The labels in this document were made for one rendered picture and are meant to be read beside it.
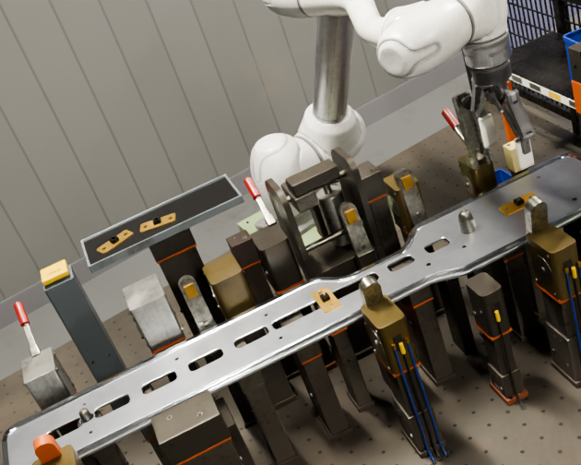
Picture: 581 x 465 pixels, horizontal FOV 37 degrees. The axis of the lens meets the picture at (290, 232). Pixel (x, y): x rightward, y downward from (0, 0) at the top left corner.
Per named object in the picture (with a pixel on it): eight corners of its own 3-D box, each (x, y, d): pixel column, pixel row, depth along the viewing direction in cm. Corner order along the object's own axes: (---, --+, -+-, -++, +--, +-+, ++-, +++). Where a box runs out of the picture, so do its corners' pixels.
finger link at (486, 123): (480, 119, 179) (478, 118, 180) (485, 149, 183) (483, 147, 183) (492, 113, 180) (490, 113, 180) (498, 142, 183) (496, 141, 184)
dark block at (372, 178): (406, 324, 210) (361, 179, 189) (394, 310, 216) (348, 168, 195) (423, 315, 211) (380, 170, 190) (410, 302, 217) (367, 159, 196)
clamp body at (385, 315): (427, 470, 171) (383, 339, 154) (400, 434, 181) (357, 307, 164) (456, 455, 172) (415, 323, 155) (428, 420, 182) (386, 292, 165)
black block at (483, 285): (515, 416, 176) (488, 305, 161) (490, 388, 184) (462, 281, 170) (538, 404, 177) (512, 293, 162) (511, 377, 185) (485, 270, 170)
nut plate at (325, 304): (342, 305, 174) (340, 301, 173) (326, 314, 173) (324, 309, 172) (326, 286, 181) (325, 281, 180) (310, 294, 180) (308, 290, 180)
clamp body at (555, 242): (584, 399, 174) (559, 262, 156) (550, 367, 184) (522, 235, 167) (611, 384, 175) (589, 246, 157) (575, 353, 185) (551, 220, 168)
